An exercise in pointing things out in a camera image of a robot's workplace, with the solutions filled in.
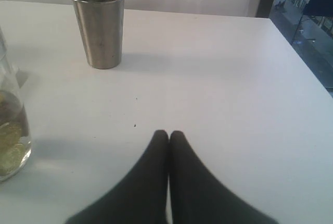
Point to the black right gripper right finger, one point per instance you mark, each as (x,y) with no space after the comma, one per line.
(197,196)

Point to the dark blue background object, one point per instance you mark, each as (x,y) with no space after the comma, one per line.
(309,35)

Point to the clear measuring jar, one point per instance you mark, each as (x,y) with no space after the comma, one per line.
(9,83)

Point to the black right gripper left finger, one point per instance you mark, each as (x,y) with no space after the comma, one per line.
(141,196)

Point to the stainless steel cup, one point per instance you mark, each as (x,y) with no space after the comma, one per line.
(101,28)

